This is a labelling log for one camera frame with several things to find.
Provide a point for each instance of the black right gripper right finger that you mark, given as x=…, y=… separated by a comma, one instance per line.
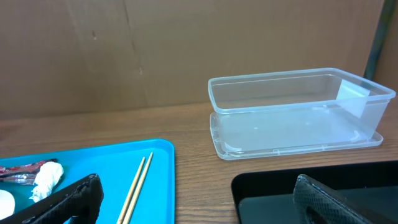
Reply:
x=316, y=203

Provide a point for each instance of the red foil wrapper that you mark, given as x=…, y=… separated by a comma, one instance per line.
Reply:
x=22, y=175

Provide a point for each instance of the white label on bin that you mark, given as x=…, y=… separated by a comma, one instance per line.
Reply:
x=352, y=97

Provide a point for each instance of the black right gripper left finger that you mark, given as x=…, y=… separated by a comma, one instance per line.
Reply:
x=78, y=203

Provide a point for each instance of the clear plastic bin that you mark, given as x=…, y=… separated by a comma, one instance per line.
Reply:
x=296, y=90

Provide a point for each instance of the white dirty plate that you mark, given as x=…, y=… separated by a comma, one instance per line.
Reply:
x=7, y=204

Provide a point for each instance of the clear plastic lid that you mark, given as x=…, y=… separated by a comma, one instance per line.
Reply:
x=256, y=135

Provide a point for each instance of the white napkin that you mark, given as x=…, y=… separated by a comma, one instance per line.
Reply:
x=46, y=179

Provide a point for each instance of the wooden chopstick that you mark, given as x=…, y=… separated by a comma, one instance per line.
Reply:
x=127, y=201
x=138, y=189

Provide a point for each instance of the black tray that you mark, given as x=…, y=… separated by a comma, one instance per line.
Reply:
x=267, y=197

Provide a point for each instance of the teal serving tray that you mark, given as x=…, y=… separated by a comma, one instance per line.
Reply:
x=116, y=166

